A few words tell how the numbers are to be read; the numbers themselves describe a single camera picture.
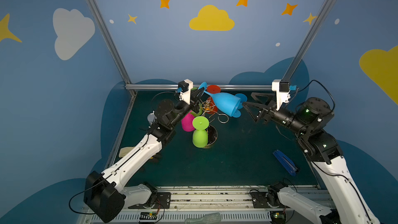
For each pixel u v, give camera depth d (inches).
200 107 23.5
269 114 18.2
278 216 28.9
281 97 17.8
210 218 27.1
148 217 28.8
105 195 14.8
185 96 21.7
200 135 28.5
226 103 23.0
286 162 33.2
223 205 29.0
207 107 29.9
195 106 22.3
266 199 29.0
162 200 29.4
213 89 32.2
